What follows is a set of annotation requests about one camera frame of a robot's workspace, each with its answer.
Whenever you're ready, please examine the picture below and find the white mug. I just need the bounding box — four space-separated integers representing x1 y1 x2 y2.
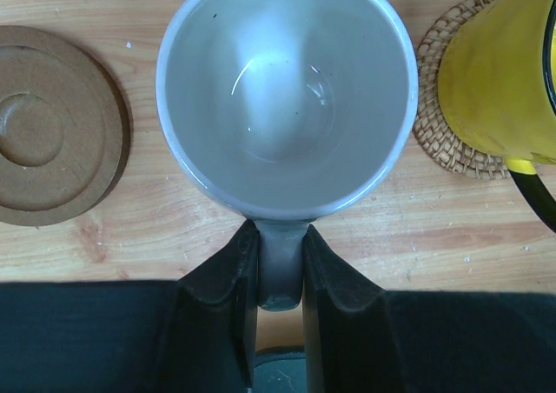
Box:
156 0 418 311

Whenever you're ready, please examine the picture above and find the far left wooden coaster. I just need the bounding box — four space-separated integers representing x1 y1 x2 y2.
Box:
1 25 131 226

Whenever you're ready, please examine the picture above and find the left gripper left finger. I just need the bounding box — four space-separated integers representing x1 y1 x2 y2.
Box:
177 221 259 389

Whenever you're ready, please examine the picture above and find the woven rattan coaster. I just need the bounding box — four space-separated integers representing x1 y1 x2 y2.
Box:
413 0 510 180

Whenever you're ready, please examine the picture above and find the yellow mug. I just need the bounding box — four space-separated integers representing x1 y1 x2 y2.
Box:
438 0 555 229

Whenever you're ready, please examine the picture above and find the black serving tray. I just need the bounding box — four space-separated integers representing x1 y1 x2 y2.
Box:
250 346 308 393

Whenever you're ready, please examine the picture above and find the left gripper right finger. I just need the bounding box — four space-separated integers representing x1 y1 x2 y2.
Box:
302 226 387 392

